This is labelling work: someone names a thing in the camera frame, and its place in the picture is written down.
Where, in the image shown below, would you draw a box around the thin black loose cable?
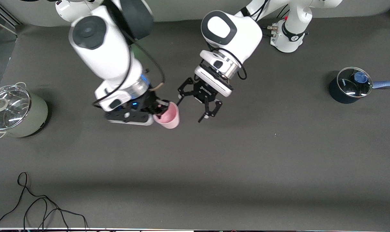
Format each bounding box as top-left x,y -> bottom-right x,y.
0,172 -> 88,230

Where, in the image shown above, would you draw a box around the aluminium frame rails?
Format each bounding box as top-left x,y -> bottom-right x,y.
0,3 -> 23,37

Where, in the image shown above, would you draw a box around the cream cooking pot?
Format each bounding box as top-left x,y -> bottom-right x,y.
0,82 -> 49,140

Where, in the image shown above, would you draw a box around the black arm wrist cable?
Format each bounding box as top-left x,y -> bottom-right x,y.
211,0 -> 267,81
92,37 -> 166,109

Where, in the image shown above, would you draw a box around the black right arm wrist cable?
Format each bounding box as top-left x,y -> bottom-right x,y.
92,37 -> 166,109

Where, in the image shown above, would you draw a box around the glass lid with beige knob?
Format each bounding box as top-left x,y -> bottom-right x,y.
0,85 -> 32,131

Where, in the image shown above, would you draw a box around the dark blue saucepan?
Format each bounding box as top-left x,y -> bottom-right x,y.
329,67 -> 390,104

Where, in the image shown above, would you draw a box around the glass lid with blue knob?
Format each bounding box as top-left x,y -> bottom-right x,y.
337,67 -> 374,98

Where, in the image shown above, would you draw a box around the black left arm wrist cable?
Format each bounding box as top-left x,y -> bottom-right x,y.
211,0 -> 267,81

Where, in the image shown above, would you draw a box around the black left arm base cables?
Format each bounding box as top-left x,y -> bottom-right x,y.
260,6 -> 290,36

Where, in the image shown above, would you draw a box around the pink plastic cup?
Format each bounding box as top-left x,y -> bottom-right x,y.
153,101 -> 180,129

